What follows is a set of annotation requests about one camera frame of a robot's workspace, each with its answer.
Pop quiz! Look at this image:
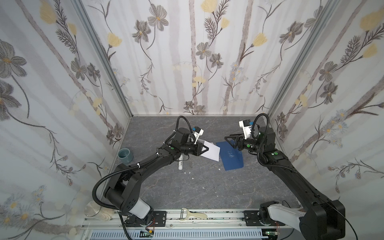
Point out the white letter paper blue border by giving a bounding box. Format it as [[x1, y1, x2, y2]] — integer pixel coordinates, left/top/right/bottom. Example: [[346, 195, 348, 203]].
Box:
[[198, 140, 220, 162]]

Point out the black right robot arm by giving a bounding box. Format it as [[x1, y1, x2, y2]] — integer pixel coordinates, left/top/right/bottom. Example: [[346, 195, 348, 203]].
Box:
[[225, 127, 346, 240]]

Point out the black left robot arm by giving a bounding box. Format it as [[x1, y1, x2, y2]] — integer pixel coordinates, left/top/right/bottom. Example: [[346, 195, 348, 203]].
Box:
[[103, 127, 209, 225]]

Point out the dark blue envelope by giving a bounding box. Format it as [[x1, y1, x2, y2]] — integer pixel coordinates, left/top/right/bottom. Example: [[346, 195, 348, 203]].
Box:
[[216, 142, 244, 171]]

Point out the white glue stick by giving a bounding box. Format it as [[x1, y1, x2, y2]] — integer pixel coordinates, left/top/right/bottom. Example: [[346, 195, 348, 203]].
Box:
[[178, 155, 184, 171]]

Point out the teal ceramic cup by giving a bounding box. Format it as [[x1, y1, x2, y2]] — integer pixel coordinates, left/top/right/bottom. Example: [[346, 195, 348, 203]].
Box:
[[118, 148, 134, 166]]

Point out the glass jar with metal lid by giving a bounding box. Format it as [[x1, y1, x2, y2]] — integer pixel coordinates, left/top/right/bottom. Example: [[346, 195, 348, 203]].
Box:
[[84, 201, 115, 222]]

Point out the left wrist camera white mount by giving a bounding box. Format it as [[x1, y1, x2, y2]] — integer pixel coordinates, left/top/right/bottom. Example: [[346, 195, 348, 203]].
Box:
[[191, 127, 204, 145]]

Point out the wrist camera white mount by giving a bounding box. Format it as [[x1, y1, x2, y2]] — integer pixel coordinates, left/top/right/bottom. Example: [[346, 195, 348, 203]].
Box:
[[191, 127, 204, 145], [239, 120, 254, 139]]

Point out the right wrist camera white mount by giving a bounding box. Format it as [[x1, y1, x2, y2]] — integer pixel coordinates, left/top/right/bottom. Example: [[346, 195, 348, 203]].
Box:
[[239, 120, 254, 139]]

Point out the cream handled peeler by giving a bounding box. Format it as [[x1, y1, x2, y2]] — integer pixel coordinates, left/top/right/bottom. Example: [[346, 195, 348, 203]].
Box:
[[180, 208, 208, 221]]

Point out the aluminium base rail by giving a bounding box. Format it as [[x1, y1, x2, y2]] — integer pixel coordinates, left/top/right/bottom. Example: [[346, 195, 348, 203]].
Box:
[[80, 208, 334, 240]]

